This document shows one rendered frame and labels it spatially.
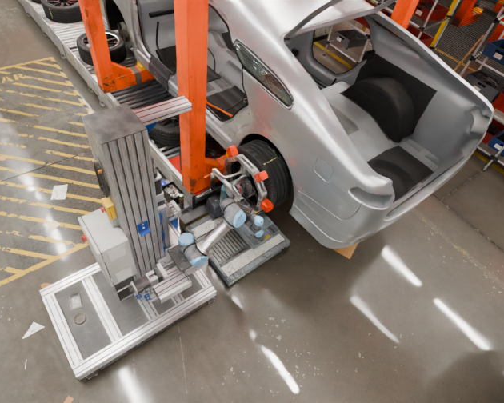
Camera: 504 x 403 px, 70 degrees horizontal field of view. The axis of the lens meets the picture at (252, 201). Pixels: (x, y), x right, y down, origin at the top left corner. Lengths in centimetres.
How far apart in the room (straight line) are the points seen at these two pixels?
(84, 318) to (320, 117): 250
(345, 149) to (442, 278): 235
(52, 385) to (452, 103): 428
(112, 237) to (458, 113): 326
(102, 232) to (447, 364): 324
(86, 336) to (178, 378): 83
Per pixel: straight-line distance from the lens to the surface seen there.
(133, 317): 336
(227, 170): 343
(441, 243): 480
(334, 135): 263
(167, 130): 433
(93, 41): 460
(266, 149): 317
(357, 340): 374
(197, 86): 283
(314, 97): 276
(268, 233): 386
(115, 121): 205
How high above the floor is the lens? 329
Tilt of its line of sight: 50 degrees down
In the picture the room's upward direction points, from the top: 11 degrees clockwise
